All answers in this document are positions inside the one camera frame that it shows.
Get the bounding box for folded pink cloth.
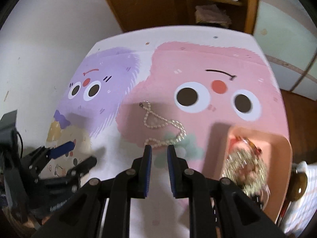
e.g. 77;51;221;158
195;4;232;28

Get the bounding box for round wooden bedpost knob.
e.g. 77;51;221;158
287;171;308;202

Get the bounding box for cartoon monster table mat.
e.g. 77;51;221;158
42;26;288;237

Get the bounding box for pink plastic tray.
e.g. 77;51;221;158
207;126;292;222

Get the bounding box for long pearl chain necklace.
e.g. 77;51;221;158
138;100;187;150

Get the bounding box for black cable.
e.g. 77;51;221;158
13;128;24;159

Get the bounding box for wooden shelf unit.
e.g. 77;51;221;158
174;0;259;35

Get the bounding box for red string bracelet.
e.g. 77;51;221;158
229;136;263;156

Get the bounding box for white sliding wardrobe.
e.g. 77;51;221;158
254;0;316;100

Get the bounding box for brown wooden door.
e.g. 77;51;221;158
106;0;189;32

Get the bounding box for white plaid bed blanket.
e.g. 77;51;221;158
278;161;316;237

